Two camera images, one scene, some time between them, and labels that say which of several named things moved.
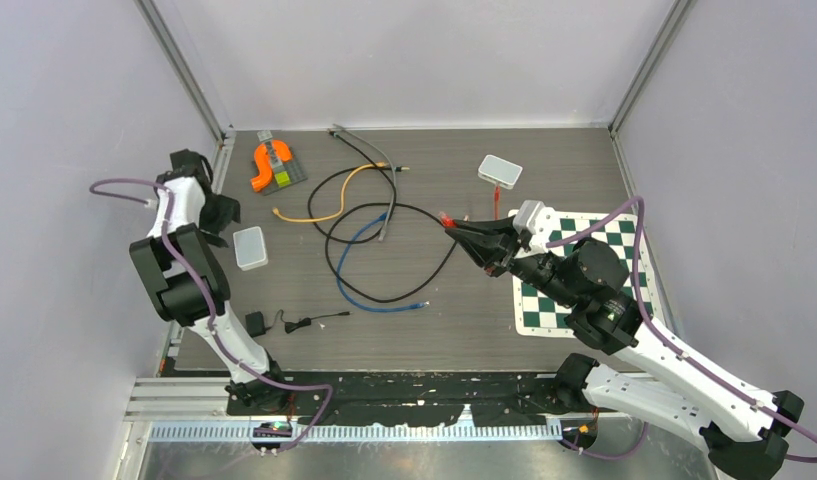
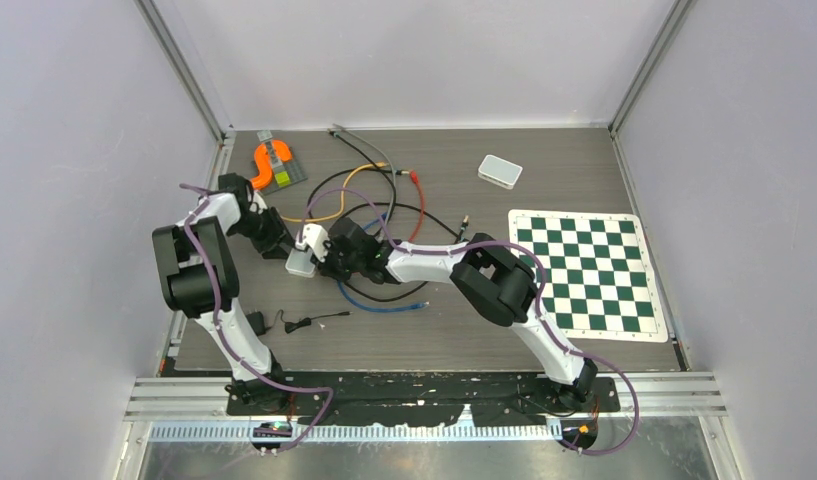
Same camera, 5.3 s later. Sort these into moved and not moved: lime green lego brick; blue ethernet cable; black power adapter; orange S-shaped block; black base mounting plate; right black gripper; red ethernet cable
Moved: right black gripper; red ethernet cable
Not moved: black power adapter; blue ethernet cable; black base mounting plate; lime green lego brick; orange S-shaped block
